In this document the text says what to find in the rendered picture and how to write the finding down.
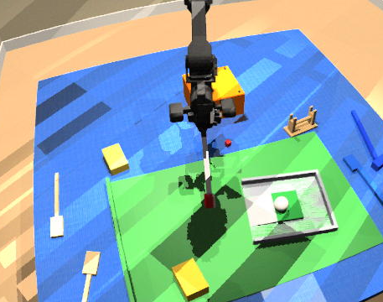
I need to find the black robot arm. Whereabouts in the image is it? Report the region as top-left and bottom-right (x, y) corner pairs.
(184, 0), (222, 128)

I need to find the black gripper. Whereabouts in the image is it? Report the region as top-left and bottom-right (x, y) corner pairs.
(168, 98), (236, 124)

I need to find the white golf ball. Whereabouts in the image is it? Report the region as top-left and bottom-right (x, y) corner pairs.
(274, 196), (289, 211)

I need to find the green flat mat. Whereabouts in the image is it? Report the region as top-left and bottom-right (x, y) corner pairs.
(111, 132), (383, 302)

